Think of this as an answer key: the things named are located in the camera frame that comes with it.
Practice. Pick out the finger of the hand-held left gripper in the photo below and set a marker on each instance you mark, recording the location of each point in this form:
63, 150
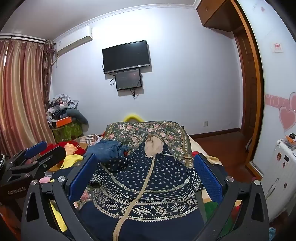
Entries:
35, 148
53, 155

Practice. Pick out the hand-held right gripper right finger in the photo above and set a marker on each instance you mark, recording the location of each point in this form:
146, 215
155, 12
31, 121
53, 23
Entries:
209, 178

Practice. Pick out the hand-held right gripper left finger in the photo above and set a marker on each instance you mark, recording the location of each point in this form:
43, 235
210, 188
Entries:
82, 178

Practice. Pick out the blue jeans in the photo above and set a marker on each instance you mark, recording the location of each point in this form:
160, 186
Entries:
104, 150

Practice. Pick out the navy patterned hooded jacket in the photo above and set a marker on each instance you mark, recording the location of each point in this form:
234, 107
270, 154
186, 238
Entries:
161, 185

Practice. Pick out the yellow garment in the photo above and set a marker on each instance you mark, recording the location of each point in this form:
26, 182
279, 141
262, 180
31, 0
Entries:
69, 162

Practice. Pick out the red fuzzy cloth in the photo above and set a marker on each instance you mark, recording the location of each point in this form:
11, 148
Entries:
69, 144

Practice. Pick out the green patterned cloth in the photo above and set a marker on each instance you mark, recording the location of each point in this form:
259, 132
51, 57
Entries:
67, 133

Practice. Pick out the bed with cream sheet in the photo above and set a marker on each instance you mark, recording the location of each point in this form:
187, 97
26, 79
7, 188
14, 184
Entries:
198, 148

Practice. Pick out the orange box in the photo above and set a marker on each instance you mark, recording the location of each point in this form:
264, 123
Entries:
64, 121

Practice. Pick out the striped patchwork cloth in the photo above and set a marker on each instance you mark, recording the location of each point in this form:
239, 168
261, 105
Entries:
91, 140

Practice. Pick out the grey cushion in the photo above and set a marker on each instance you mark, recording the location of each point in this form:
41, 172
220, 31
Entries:
79, 117

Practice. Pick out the pile of clutter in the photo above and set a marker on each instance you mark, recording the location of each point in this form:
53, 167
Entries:
61, 102

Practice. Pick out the striped brown curtain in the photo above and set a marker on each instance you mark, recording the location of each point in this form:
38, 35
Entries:
23, 92

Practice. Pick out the white cabinet with stickers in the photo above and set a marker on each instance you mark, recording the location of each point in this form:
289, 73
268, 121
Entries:
279, 176

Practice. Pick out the floral blanket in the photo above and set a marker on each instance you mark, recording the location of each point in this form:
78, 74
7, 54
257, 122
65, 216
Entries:
138, 129

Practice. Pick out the orange black device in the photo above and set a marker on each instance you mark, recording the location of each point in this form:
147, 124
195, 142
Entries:
291, 140

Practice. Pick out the wooden door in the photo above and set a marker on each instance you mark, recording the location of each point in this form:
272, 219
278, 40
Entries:
247, 92

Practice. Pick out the white air conditioner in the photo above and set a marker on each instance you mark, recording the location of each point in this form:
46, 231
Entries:
74, 41

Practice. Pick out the white sliding wardrobe door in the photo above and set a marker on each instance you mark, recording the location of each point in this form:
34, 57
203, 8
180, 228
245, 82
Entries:
277, 76

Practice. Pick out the wooden overhead cabinet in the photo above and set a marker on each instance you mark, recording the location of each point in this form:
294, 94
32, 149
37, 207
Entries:
215, 11

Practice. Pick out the white wall socket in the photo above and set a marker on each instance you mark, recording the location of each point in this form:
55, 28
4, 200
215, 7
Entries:
205, 123

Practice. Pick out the pink heart wall sticker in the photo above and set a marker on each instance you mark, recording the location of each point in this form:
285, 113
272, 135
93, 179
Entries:
286, 113

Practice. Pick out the small black wall monitor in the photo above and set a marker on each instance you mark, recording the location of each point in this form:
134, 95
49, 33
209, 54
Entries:
128, 78

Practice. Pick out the white curtain rail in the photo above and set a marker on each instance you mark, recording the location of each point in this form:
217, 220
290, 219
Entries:
20, 37

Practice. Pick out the black wall television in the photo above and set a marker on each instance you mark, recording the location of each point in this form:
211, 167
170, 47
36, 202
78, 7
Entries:
126, 55

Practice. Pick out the red white wall notice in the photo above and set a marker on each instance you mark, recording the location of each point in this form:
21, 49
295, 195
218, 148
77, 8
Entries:
276, 47

